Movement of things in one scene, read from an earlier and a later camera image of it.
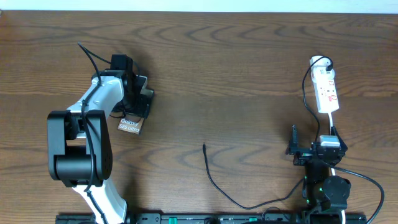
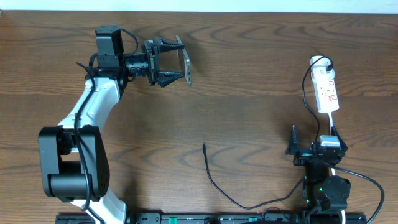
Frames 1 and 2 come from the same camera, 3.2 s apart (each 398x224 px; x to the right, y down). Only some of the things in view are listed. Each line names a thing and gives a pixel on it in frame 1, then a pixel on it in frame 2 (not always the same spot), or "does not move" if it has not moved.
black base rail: [218, 218] does not move
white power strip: [323, 75] does not move
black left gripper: [143, 107] → [153, 65]
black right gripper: [304, 155] does not move
